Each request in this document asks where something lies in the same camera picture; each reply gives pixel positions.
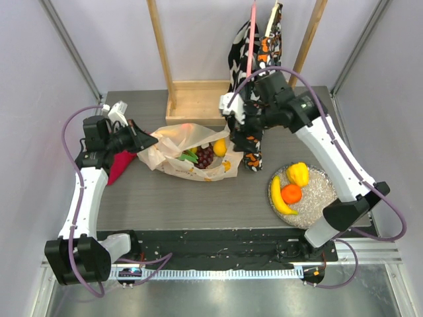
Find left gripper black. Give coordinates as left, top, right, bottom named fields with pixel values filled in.
left=104, top=120, right=158, bottom=155

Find banana print plastic bag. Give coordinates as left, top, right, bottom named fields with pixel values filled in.
left=137, top=123, right=243, bottom=182

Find fake yellow bell pepper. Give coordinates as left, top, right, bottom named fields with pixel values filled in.
left=286, top=162, right=309, bottom=188

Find fake orange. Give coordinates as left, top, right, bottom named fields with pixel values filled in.
left=281, top=184, right=303, bottom=204

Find fake yellow banana bunch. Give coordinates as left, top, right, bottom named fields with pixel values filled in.
left=270, top=176, right=298, bottom=215

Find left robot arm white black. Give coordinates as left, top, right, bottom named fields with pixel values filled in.
left=44, top=115, right=158, bottom=285

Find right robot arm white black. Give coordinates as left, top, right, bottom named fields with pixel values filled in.
left=234, top=66, right=391, bottom=261

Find fake red dragon fruit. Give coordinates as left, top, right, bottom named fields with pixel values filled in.
left=178, top=150, right=198, bottom=164

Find fake purple grapes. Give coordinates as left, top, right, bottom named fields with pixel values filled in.
left=194, top=143, right=214, bottom=169

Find fake yellow lemon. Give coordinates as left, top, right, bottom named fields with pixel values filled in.
left=213, top=139, right=227, bottom=157

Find red cloth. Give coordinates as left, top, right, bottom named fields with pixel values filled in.
left=107, top=131, right=151, bottom=186

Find orange camouflage garment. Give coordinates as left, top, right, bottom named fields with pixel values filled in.
left=226, top=3, right=283, bottom=172

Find black white zebra garment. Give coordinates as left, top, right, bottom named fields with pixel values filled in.
left=227, top=20, right=260, bottom=92

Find pink clothes hanger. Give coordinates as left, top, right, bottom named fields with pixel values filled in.
left=246, top=1, right=256, bottom=77

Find wooden clothes rack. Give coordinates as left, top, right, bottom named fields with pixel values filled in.
left=146, top=1, right=327, bottom=126

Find speckled silver plate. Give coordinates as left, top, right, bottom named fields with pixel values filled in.
left=268, top=164, right=337, bottom=230

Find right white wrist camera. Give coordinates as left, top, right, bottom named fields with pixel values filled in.
left=219, top=92, right=245, bottom=125

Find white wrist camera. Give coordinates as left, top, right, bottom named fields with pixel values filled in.
left=219, top=92, right=245, bottom=125
left=102, top=101, right=128, bottom=127

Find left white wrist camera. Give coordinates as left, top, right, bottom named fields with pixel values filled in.
left=102, top=101, right=128, bottom=127

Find white cable duct strip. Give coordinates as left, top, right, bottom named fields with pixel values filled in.
left=109, top=266, right=303, bottom=281

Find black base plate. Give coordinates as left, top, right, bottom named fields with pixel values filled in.
left=123, top=229, right=338, bottom=271

